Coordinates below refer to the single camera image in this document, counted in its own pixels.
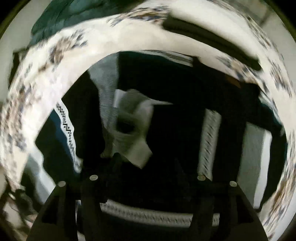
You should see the black grey white striped sweater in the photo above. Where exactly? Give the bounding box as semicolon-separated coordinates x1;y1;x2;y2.
21;49;287;241

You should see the white floral bed blanket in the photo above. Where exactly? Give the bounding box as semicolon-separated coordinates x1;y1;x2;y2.
1;1;295;240

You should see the dark teal plush blanket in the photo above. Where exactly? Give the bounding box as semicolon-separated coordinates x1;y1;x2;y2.
29;0;142;46

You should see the folded black garment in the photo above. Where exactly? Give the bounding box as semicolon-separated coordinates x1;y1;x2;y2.
163;15;261;71

